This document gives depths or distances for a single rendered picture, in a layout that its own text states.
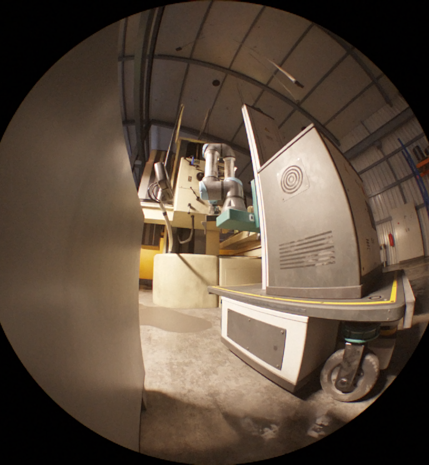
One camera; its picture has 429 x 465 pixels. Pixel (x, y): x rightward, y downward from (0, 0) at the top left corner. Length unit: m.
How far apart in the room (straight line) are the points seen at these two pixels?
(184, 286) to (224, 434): 1.46
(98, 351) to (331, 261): 0.46
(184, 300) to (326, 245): 1.49
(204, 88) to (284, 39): 4.55
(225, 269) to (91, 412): 1.72
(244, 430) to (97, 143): 0.56
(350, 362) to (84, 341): 0.48
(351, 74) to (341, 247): 8.94
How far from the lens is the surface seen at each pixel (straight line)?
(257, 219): 0.82
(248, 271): 1.89
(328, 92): 8.91
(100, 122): 0.16
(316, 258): 0.44
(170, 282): 1.68
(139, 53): 5.27
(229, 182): 0.91
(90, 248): 0.16
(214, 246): 2.41
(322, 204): 0.45
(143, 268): 4.06
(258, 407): 0.53
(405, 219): 7.43
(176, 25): 8.67
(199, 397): 0.56
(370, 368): 0.47
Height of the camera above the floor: 0.40
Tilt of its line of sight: 15 degrees up
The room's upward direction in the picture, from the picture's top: 1 degrees clockwise
